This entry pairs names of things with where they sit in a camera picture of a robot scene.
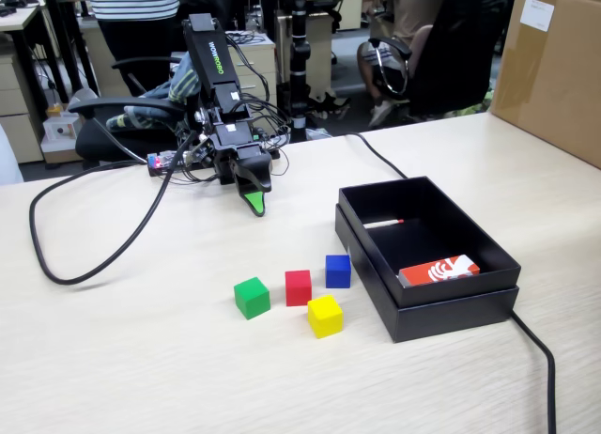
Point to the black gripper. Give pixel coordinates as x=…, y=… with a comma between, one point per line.
x=237, y=140

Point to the red wooden cube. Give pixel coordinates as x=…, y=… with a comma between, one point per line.
x=298, y=288

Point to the green wooden cube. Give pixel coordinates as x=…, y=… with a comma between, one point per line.
x=251, y=300

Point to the blue wooden cube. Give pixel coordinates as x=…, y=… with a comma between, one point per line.
x=338, y=272

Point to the yellow wooden cube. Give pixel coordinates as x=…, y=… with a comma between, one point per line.
x=325, y=316

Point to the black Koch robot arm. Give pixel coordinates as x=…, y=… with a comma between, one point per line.
x=211, y=58

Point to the black cardboard box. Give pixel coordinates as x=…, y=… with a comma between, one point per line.
x=446, y=237

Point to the small white floor box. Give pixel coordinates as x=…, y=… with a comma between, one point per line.
x=61, y=133

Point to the black open box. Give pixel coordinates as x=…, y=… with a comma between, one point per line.
x=451, y=319

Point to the large brown cardboard box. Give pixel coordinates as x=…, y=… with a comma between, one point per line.
x=554, y=86

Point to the circuit board with red light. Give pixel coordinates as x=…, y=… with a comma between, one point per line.
x=162, y=161

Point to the black white patterned slippers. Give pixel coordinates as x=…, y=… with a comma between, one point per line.
x=328, y=105

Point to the blue striped garment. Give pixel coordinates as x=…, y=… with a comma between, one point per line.
x=183, y=84

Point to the white stick with red tip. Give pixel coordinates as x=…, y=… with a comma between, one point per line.
x=382, y=224

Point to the black segmented pole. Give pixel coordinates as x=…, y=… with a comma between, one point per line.
x=299, y=53

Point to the light wooden cabinet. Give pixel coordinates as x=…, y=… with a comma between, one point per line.
x=321, y=44

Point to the red and white carton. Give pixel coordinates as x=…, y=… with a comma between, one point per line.
x=436, y=272

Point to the beige office desk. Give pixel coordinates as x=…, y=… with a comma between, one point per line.
x=349, y=11
x=19, y=18

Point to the small yellow object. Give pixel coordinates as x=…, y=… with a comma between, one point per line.
x=57, y=110

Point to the person in striped shirt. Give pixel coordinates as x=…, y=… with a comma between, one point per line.
x=134, y=2

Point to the camouflage cloth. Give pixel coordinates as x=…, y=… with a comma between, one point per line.
x=474, y=107

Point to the seated person in beige shirt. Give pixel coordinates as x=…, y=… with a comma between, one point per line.
x=413, y=11

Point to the black mesh office chair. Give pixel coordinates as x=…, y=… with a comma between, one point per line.
x=460, y=53

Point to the beige drawer cabinet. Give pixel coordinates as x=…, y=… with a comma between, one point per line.
x=19, y=100

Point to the small wrist camera board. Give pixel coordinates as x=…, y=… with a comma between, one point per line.
x=195, y=152

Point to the white drawer pedestal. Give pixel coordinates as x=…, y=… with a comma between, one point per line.
x=258, y=72

